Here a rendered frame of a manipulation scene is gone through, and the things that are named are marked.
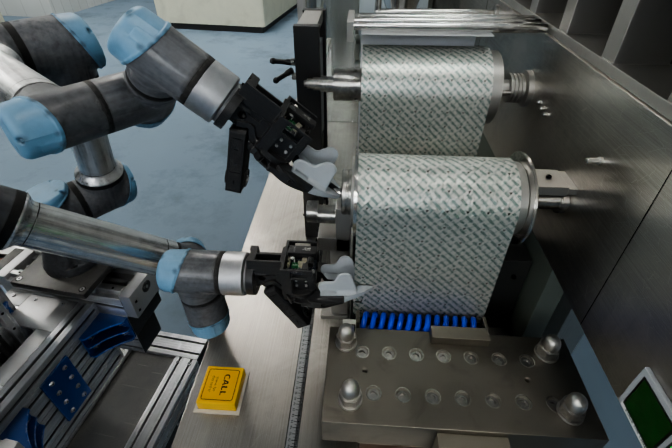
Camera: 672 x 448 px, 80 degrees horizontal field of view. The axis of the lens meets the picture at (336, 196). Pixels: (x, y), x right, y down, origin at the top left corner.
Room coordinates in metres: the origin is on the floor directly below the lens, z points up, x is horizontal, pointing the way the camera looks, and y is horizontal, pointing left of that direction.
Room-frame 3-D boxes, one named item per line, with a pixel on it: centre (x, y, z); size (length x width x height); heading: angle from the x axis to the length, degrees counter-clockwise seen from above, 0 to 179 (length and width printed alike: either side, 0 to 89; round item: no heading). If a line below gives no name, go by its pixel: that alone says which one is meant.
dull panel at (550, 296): (1.57, -0.45, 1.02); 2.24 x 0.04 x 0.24; 176
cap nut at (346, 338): (0.40, -0.02, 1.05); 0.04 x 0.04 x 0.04
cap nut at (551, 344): (0.37, -0.35, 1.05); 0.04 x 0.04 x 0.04
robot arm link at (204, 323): (0.50, 0.25, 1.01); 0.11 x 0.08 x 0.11; 28
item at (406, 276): (0.46, -0.15, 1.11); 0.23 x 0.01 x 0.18; 86
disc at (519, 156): (0.51, -0.29, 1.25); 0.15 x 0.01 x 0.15; 176
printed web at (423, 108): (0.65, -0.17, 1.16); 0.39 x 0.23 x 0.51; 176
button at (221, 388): (0.38, 0.21, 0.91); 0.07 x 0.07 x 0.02; 86
